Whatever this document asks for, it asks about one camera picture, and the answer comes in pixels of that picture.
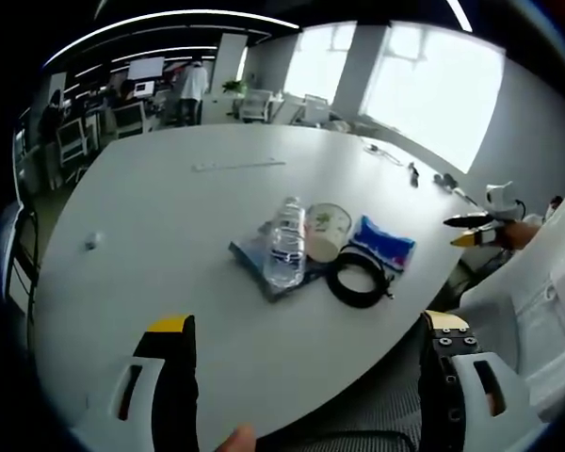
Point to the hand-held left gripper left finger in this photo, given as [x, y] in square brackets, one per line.
[174, 386]

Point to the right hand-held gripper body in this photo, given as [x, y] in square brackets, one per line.
[501, 200]

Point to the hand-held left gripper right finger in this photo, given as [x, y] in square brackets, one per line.
[445, 376]

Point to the blue tissue packet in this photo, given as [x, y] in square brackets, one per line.
[381, 245]

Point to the white paper cup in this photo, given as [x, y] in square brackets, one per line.
[327, 235]

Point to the blue book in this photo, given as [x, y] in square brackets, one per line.
[256, 263]

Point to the small grey object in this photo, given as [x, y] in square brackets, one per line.
[90, 243]

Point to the clear plastic water bottle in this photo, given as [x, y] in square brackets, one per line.
[287, 245]

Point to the person's right hand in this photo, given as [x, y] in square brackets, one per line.
[520, 235]

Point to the person's left hand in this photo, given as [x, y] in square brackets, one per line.
[237, 440]

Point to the black plug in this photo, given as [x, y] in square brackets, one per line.
[446, 180]

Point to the black adapter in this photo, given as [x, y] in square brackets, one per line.
[413, 173]

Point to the grey mesh chair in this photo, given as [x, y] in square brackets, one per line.
[358, 419]

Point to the large window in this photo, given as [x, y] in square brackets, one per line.
[433, 89]

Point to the white table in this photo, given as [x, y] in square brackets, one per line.
[179, 226]

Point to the black office chair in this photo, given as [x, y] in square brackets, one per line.
[23, 263]

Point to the narrow window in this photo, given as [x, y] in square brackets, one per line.
[318, 59]

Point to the green potted plant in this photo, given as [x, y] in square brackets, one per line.
[235, 86]

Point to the computer monitor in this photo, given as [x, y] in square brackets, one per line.
[146, 69]

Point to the ceiling light strip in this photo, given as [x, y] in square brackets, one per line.
[169, 23]

